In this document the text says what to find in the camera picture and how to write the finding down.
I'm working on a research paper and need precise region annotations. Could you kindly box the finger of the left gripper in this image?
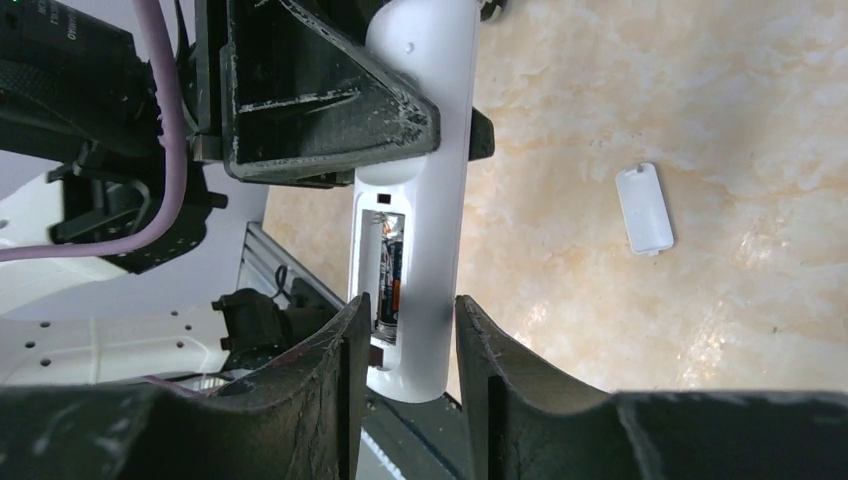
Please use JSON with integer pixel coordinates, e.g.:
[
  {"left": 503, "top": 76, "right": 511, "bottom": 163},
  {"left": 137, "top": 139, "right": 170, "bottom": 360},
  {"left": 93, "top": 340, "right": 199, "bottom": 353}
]
[
  {"left": 469, "top": 108, "right": 495, "bottom": 161},
  {"left": 222, "top": 1, "right": 440, "bottom": 185}
]

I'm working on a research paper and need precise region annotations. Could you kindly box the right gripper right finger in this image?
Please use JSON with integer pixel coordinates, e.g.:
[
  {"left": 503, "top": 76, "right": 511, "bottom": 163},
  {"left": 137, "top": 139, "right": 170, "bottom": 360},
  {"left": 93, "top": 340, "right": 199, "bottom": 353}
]
[{"left": 455, "top": 296, "right": 847, "bottom": 479}]

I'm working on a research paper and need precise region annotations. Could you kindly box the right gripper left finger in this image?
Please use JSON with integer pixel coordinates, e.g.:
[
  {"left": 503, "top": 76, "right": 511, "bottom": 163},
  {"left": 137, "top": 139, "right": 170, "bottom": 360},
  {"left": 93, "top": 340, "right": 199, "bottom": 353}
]
[{"left": 1, "top": 295, "right": 370, "bottom": 479}]

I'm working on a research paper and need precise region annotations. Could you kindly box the white remote control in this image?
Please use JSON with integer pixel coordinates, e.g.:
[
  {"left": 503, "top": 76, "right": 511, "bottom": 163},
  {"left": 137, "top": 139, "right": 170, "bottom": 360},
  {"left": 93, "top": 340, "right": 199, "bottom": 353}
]
[{"left": 348, "top": 1, "right": 480, "bottom": 403}]

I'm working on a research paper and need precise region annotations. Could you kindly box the black AA battery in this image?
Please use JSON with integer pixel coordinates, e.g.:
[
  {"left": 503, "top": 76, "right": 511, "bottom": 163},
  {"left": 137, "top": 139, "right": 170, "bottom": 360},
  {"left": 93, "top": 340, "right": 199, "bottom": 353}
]
[{"left": 376, "top": 240, "right": 403, "bottom": 338}]

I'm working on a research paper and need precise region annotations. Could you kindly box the white battery cover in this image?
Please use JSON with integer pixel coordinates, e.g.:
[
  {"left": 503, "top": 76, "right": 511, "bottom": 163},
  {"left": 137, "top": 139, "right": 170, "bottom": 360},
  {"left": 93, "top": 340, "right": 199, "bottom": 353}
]
[{"left": 615, "top": 162, "right": 675, "bottom": 256}]

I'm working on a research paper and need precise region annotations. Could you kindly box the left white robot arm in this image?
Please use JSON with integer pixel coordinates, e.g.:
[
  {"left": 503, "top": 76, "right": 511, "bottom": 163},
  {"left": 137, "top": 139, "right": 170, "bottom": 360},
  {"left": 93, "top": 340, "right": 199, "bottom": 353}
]
[{"left": 1, "top": 1, "right": 495, "bottom": 402}]

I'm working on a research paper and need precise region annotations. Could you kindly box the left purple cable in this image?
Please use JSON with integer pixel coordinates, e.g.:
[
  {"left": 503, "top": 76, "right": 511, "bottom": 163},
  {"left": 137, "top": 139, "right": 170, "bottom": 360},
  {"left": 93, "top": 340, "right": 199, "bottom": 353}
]
[{"left": 0, "top": 0, "right": 190, "bottom": 264}]

